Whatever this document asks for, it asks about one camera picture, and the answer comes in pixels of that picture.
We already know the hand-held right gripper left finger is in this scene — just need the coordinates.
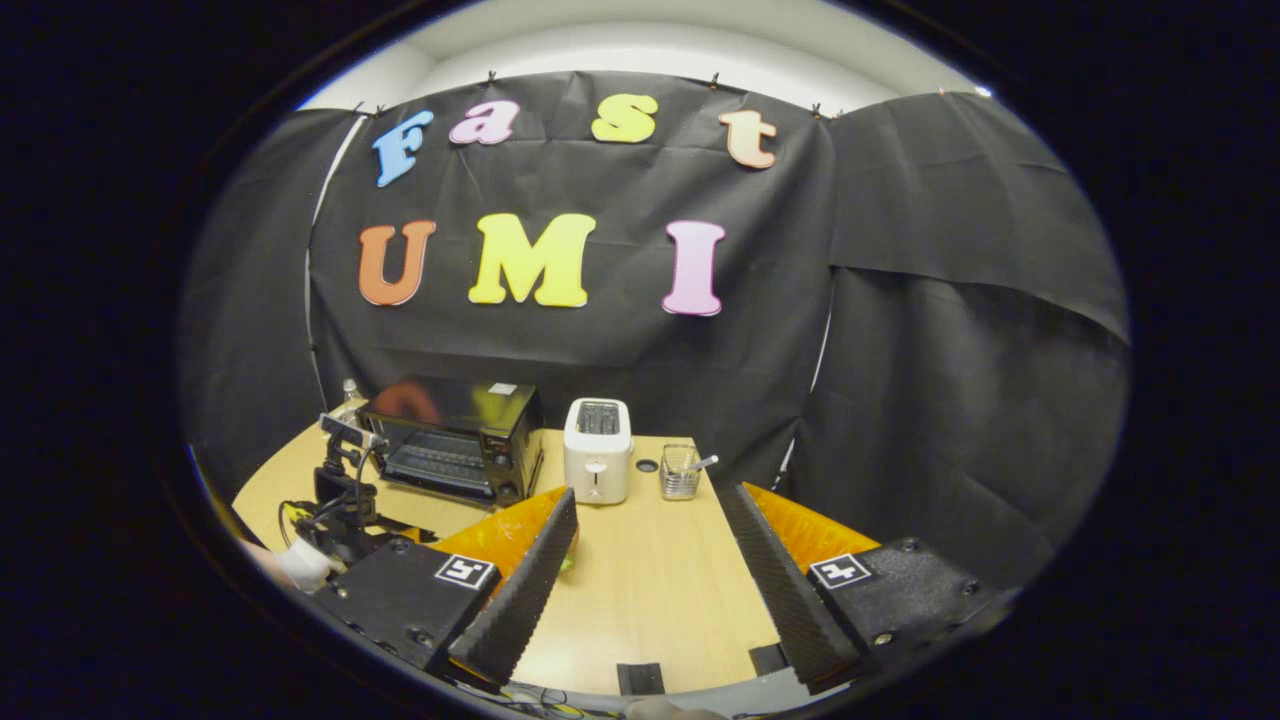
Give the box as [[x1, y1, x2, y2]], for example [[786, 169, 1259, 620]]
[[315, 487, 581, 689]]

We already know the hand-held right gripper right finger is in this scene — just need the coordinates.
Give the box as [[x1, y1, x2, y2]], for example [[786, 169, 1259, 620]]
[[722, 482, 1011, 694]]

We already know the black electric oven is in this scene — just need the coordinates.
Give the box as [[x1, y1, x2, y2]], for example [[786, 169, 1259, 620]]
[[357, 375, 547, 510]]

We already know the white toaster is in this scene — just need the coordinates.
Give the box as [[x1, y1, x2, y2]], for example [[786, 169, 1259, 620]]
[[563, 398, 635, 506]]

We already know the black backdrop cloth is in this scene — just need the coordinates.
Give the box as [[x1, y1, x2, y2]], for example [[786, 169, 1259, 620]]
[[178, 70, 1133, 591]]

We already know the wire mesh basket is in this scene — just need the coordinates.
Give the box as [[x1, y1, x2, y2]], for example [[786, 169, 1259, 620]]
[[658, 443, 704, 502]]

